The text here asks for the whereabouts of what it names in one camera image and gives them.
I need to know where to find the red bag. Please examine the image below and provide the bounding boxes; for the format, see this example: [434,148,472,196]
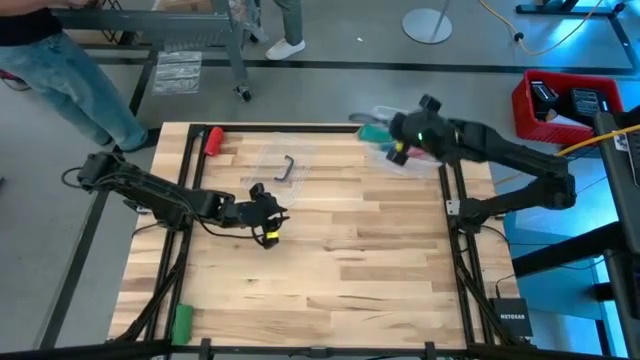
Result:
[0,69,29,92]

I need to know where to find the clear bin lid black handle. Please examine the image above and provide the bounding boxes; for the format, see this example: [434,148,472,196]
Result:
[242,132,321,207]

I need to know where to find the clear zipper bag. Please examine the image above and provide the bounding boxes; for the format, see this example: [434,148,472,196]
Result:
[348,104,441,177]

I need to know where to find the black table base frame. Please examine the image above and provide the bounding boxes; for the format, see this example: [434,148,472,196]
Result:
[515,0,640,76]

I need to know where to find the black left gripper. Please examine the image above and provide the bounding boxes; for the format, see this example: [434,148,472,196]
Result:
[233,182,291,250]

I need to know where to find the person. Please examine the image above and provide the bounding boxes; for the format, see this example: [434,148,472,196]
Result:
[0,0,162,154]
[263,0,307,62]

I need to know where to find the black aluminium rig frame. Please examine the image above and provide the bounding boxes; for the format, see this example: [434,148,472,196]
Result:
[107,123,539,354]

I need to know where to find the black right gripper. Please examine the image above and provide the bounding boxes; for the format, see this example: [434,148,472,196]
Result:
[383,93,457,167]

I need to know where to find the grey round stand base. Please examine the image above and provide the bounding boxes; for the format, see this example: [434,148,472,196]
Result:
[401,7,454,45]

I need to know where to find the wooden workbench in background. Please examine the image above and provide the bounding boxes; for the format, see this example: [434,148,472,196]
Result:
[49,0,261,104]

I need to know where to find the red bandage roll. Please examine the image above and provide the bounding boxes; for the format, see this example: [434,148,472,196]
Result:
[204,126,225,157]

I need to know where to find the yellow floor extension cable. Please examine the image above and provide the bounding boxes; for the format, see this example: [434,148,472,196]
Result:
[479,0,606,57]

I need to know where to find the clear plastic floor bag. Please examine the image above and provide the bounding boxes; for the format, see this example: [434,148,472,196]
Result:
[152,49,204,96]

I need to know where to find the yellow hanging cable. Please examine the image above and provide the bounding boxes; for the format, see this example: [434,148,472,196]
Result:
[554,123,640,159]

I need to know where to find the long green elastic bandage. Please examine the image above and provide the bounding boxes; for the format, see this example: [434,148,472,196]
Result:
[357,123,394,144]

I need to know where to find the black device in crate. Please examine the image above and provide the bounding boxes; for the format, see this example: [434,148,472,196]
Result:
[529,79,560,117]
[567,88,609,119]

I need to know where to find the black Netgear network switch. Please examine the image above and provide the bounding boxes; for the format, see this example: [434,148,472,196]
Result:
[488,297,534,339]

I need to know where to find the small green bandage roll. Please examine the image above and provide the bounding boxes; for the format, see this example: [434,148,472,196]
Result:
[171,303,194,346]

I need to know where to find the red plastic crate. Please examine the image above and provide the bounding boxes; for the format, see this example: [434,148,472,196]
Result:
[511,68,625,146]

